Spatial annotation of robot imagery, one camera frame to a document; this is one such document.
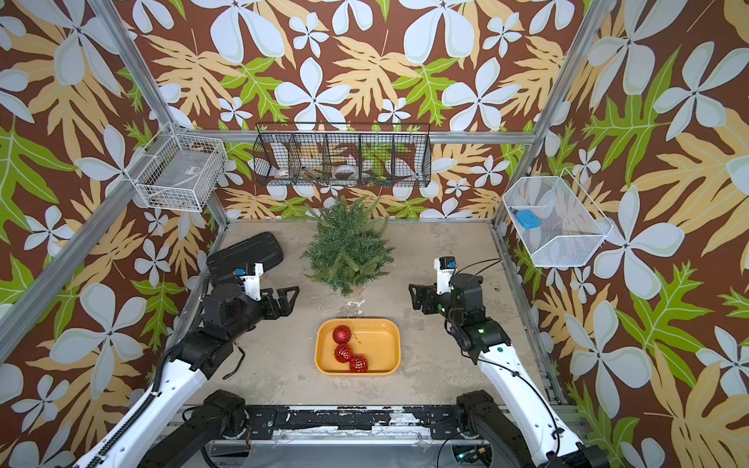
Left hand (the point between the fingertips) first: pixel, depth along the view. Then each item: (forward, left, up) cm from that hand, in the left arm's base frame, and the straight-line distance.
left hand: (287, 286), depth 76 cm
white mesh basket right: (+19, -77, +5) cm, 79 cm away
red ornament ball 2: (-12, -15, -15) cm, 24 cm away
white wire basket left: (+31, +34, +13) cm, 48 cm away
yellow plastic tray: (-6, -24, -21) cm, 33 cm away
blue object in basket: (+20, -69, +5) cm, 72 cm away
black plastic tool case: (+26, +16, -16) cm, 34 cm away
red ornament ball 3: (-6, -14, -17) cm, 23 cm away
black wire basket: (+46, -12, +10) cm, 48 cm away
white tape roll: (+43, -13, +5) cm, 45 cm away
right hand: (+2, -36, -2) cm, 36 cm away
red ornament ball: (-15, -19, -16) cm, 29 cm away
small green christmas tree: (+7, -17, +7) cm, 20 cm away
